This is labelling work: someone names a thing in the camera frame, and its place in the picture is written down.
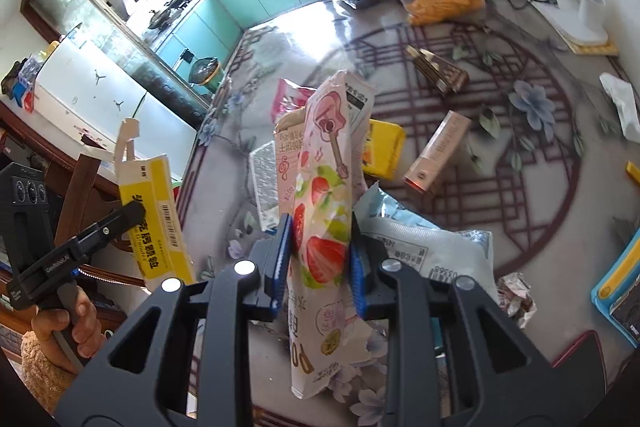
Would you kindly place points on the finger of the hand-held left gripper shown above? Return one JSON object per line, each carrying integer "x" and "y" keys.
{"x": 112, "y": 224}

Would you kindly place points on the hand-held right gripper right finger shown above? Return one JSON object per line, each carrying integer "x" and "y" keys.
{"x": 357, "y": 277}

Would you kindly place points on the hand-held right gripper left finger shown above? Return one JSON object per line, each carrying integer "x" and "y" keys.
{"x": 282, "y": 252}

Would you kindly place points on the yellow medicine box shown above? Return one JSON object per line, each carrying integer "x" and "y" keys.
{"x": 150, "y": 207}

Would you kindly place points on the pink strawberry snack wrapper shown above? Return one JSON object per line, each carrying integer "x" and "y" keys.
{"x": 320, "y": 187}

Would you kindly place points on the pink carton box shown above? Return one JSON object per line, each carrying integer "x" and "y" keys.
{"x": 437, "y": 152}

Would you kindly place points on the printed paper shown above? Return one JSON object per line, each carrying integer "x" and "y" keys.
{"x": 515, "y": 299}

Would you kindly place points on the person's left forearm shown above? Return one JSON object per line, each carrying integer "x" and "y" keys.
{"x": 37, "y": 374}

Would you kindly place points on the person's left hand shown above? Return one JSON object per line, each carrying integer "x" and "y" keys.
{"x": 87, "y": 322}

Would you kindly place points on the carved wooden chair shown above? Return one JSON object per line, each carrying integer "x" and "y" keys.
{"x": 80, "y": 187}

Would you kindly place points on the white grey packet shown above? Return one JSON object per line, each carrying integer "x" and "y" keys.
{"x": 262, "y": 187}

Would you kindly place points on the silver blue snack wrapper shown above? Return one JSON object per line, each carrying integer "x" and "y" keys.
{"x": 425, "y": 247}

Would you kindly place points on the white chest freezer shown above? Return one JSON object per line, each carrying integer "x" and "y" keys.
{"x": 100, "y": 97}

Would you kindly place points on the yellow flat box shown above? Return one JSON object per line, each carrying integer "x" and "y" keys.
{"x": 384, "y": 149}

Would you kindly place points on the red pink snack wrapper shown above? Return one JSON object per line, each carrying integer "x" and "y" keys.
{"x": 289, "y": 98}

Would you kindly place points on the table with floral cloth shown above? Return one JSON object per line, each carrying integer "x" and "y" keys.
{"x": 500, "y": 207}

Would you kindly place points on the dark green bucket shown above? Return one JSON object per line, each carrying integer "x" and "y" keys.
{"x": 205, "y": 71}

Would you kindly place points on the brown patterned box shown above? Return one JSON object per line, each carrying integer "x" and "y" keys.
{"x": 439, "y": 71}

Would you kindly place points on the blue and yellow case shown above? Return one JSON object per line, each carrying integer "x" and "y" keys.
{"x": 617, "y": 292}

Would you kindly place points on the white tissue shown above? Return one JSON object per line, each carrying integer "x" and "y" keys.
{"x": 624, "y": 102}

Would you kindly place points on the white cup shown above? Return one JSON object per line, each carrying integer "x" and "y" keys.
{"x": 592, "y": 9}

